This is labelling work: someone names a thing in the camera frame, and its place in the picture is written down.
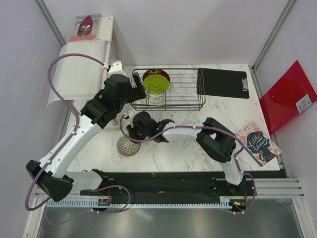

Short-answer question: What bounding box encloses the lime green plate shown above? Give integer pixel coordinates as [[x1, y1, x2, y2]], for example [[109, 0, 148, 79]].
[[143, 75, 170, 95]]

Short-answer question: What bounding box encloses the dark red patterned bowl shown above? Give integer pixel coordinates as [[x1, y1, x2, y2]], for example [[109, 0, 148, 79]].
[[142, 69, 170, 81]]

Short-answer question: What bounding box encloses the red patterned white bowl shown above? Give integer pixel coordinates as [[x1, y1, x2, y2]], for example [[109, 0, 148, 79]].
[[116, 136, 141, 157]]

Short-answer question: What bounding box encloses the clear octagonal glass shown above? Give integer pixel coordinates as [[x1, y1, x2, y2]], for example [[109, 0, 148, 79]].
[[183, 117, 200, 124]]

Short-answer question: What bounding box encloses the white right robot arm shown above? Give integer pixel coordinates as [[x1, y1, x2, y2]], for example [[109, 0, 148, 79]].
[[120, 111, 245, 195]]

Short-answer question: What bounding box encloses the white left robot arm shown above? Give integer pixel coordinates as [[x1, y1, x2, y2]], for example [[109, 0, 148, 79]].
[[26, 73, 146, 202]]

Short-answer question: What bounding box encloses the white translucent mat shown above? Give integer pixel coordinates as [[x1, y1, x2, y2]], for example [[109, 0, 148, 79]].
[[52, 40, 110, 100]]

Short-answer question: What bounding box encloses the white side shelf table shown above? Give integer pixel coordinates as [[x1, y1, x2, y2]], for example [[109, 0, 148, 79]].
[[65, 16, 124, 132]]

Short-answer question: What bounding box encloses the red cover book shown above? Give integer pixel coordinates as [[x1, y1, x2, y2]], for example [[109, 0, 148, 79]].
[[69, 14, 102, 42]]

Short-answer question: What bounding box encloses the black clipboard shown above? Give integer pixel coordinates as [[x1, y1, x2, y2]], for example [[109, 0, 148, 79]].
[[197, 68, 250, 99]]

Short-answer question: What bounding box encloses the Little Women book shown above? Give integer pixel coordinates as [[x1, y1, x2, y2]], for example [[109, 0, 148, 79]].
[[236, 122, 282, 167]]

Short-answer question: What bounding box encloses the red plastic folder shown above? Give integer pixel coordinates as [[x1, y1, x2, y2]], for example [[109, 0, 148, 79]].
[[260, 61, 317, 135]]

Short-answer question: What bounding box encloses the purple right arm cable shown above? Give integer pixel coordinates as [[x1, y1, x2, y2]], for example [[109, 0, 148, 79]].
[[120, 115, 257, 215]]

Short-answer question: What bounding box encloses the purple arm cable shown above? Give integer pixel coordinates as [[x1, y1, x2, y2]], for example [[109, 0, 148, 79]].
[[26, 41, 132, 225], [120, 115, 257, 215]]

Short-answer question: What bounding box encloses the black wire dish rack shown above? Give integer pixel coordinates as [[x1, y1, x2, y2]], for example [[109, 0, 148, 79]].
[[131, 68, 206, 111]]

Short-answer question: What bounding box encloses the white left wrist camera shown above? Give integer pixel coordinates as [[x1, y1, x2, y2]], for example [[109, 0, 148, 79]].
[[107, 60, 124, 76]]

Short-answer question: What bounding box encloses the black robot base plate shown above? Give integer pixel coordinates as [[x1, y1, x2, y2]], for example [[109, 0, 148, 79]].
[[80, 172, 256, 205]]

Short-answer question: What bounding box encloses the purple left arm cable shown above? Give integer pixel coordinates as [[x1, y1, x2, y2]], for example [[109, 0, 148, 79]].
[[26, 41, 132, 225]]

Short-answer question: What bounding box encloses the white slotted cable duct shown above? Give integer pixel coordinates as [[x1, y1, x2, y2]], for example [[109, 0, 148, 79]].
[[46, 197, 248, 208]]

